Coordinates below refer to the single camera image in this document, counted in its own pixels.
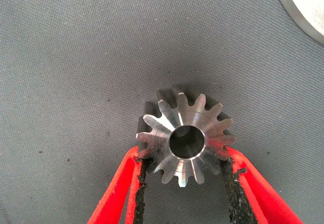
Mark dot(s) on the steel planetary gear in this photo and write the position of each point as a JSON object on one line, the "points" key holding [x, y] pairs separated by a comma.
{"points": [[162, 130]]}

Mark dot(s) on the dark grey table cloth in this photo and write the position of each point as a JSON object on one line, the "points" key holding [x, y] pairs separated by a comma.
{"points": [[88, 56]]}

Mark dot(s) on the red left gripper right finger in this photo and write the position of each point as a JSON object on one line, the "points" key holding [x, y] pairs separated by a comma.
{"points": [[255, 196]]}

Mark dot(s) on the round metal carrier plate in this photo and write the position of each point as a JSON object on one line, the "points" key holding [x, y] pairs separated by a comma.
{"points": [[308, 6]]}

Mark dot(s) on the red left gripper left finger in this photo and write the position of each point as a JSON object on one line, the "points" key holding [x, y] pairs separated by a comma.
{"points": [[119, 196]]}

